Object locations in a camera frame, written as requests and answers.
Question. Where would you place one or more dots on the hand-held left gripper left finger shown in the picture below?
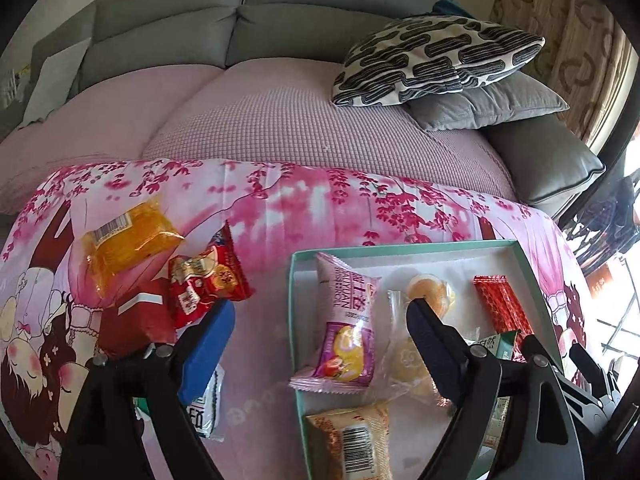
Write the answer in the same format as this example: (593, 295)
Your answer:
(210, 355)

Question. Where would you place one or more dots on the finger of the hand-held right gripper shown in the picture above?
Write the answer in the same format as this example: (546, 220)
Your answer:
(589, 370)
(615, 385)

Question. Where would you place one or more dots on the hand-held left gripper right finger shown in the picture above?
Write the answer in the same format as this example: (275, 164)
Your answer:
(440, 360)

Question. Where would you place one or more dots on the green white biscuit packet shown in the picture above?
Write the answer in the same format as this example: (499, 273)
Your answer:
(205, 410)

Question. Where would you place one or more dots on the small round pastry packet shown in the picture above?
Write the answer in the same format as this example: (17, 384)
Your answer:
(425, 287)

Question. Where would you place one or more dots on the red festive snack packet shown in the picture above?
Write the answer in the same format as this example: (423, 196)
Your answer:
(200, 280)

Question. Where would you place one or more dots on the dark red snack packet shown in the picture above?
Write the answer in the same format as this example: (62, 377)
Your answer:
(140, 315)

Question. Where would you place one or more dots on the cream biscuit packet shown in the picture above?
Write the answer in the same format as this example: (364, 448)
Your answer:
(495, 420)

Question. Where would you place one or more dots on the red patterned snack packet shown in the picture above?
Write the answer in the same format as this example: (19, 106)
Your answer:
(500, 305)

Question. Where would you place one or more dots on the teal shallow box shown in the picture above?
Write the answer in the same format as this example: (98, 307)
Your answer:
(440, 260)

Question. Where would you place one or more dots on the pink swiss roll packet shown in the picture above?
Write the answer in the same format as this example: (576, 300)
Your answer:
(340, 300)

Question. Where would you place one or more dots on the beige orange-print bread packet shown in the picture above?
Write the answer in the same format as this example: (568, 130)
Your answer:
(345, 440)

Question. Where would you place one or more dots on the yellow bread packet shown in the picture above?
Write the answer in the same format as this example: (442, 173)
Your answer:
(130, 240)

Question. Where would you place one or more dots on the clear bun packet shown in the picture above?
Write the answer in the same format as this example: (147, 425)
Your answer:
(405, 360)

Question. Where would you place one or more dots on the black metal chair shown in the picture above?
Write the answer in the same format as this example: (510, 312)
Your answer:
(600, 220)

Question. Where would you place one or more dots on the pink printed blanket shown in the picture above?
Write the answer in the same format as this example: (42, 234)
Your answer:
(300, 200)

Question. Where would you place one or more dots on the pink waffle sofa cover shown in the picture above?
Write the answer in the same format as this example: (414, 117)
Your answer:
(275, 110)

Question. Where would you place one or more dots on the black white patterned pillow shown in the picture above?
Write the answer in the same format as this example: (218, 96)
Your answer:
(430, 60)

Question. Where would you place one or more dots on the light grey pillow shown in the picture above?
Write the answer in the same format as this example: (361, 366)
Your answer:
(55, 85)

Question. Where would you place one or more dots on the white rack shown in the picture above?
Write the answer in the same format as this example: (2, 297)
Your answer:
(12, 90)

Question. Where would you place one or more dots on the beige patterned curtain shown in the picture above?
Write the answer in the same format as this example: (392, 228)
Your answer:
(560, 35)

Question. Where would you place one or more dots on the blue cloth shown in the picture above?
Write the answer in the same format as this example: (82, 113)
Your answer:
(450, 9)

